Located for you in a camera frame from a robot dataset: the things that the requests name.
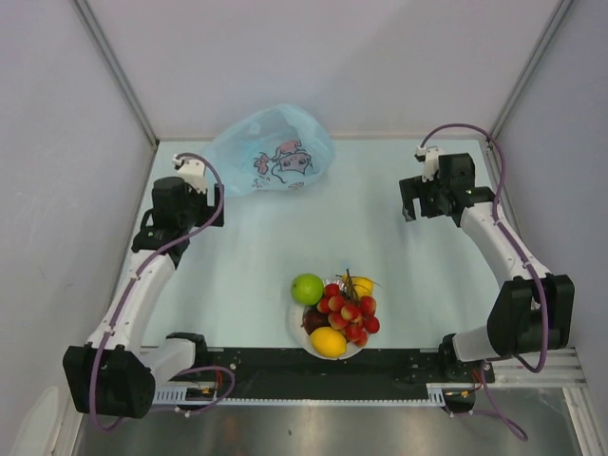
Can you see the yellow fake lemon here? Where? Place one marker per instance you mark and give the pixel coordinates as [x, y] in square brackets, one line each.
[328, 342]

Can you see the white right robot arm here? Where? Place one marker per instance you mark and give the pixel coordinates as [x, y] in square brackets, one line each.
[533, 311]

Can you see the green fake lime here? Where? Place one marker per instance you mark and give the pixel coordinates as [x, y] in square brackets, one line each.
[307, 289]

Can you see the light blue plastic bag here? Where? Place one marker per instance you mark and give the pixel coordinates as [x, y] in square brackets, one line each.
[280, 148]

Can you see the yellow fake pear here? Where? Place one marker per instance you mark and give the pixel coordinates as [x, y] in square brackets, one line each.
[362, 286]

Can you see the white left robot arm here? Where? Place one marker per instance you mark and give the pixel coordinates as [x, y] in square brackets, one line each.
[110, 374]

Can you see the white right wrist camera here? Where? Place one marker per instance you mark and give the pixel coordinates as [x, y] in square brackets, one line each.
[429, 158]

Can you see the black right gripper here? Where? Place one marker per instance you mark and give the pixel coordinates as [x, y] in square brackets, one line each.
[413, 188]

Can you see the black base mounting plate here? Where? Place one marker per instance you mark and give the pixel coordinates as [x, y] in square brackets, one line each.
[370, 375]

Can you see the white paper plate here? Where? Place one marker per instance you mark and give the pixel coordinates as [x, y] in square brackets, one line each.
[357, 338]

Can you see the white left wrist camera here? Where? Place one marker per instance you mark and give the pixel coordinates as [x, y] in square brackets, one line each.
[192, 171]

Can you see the dark red fake plum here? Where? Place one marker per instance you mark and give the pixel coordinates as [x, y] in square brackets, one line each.
[313, 319]

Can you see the white slotted cable duct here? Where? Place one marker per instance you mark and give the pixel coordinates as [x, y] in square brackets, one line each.
[184, 395]

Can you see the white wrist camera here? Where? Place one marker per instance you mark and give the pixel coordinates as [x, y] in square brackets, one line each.
[192, 171]
[429, 158]

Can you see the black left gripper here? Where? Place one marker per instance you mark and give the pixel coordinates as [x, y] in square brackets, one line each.
[207, 211]

